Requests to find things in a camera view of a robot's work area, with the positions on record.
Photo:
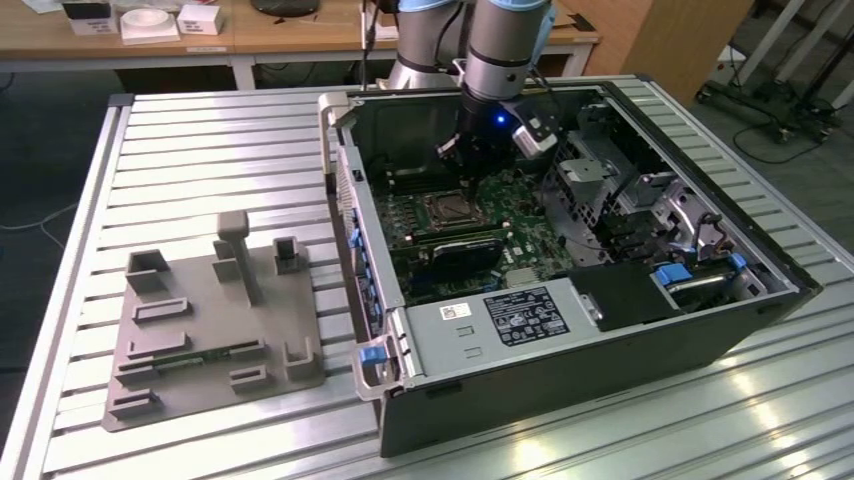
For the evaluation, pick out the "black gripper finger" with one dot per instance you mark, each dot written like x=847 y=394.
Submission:
x=453 y=150
x=493 y=155

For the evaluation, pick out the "silver square CPU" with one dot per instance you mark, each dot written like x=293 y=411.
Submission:
x=453 y=211

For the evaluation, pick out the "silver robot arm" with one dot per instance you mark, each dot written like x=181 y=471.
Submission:
x=500 y=50

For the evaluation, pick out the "CPU socket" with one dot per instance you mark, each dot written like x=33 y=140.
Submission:
x=456 y=227

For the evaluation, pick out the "silver metal drive cage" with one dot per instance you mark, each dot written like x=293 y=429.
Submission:
x=587 y=172

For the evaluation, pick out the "green motherboard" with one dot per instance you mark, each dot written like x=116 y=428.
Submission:
x=527 y=225

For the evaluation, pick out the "black graphics card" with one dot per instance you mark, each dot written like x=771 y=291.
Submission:
x=467 y=257

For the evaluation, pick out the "brown cardboard box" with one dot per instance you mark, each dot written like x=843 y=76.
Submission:
x=580 y=29

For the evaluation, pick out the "small white box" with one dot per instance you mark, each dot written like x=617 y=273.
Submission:
x=385 y=27

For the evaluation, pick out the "brown wooden panel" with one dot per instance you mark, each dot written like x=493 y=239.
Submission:
x=680 y=45

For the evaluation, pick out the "black plastic shroud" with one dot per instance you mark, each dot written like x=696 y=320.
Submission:
x=620 y=294

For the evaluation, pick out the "blue drive latch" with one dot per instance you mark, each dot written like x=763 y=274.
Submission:
x=669 y=276

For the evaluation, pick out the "black round object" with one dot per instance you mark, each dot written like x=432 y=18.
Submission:
x=283 y=5

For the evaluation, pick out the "grey power supply unit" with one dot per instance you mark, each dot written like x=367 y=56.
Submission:
x=460 y=347

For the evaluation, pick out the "wheeled equipment stand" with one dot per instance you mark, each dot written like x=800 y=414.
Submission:
x=747 y=100

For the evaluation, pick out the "small blue latch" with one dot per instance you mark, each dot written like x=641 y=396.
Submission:
x=736 y=261

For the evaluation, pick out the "plain white box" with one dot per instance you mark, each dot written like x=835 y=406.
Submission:
x=200 y=20

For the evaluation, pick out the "grey parts rack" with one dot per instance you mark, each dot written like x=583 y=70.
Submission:
x=200 y=300

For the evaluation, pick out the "black open PC case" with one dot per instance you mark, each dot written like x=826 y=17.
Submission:
x=567 y=397

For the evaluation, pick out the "white block round recess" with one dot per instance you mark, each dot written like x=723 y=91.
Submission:
x=149 y=32

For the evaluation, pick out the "green RAM stick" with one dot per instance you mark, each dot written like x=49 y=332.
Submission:
x=193 y=359

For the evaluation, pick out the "white box black label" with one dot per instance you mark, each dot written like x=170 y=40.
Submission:
x=89 y=25

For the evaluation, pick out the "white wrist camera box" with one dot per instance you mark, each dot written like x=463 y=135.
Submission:
x=535 y=141

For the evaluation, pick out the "wooden desk white frame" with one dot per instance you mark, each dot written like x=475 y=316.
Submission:
x=300 y=30
x=40 y=35

